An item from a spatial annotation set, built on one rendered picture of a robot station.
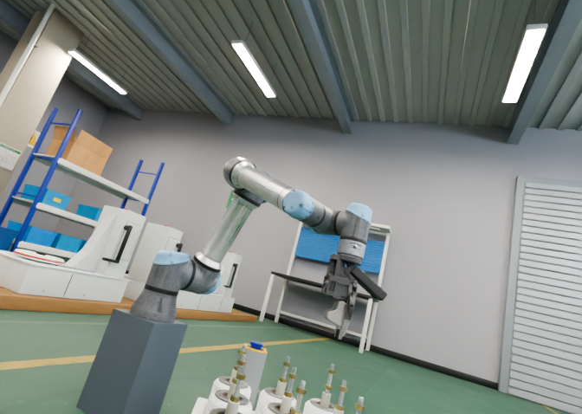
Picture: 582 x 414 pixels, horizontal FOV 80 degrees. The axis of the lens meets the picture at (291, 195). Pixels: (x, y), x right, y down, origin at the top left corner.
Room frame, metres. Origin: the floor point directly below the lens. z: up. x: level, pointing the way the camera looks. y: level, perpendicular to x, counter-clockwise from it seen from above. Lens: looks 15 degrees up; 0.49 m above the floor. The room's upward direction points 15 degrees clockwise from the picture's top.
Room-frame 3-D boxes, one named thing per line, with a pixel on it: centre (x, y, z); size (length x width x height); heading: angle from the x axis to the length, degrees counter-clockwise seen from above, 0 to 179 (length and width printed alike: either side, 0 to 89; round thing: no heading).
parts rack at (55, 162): (5.65, 3.12, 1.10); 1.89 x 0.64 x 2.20; 156
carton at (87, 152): (5.21, 3.33, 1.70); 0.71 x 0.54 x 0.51; 159
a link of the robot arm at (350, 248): (0.97, -0.20, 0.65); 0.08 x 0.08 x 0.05
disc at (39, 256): (2.58, 1.58, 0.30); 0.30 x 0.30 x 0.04
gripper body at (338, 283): (0.97, -0.20, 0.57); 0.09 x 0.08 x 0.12; 92
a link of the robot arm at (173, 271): (1.30, 0.35, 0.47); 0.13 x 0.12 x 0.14; 138
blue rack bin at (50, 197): (5.04, 3.37, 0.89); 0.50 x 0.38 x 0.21; 67
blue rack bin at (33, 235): (5.04, 3.34, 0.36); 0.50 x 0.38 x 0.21; 67
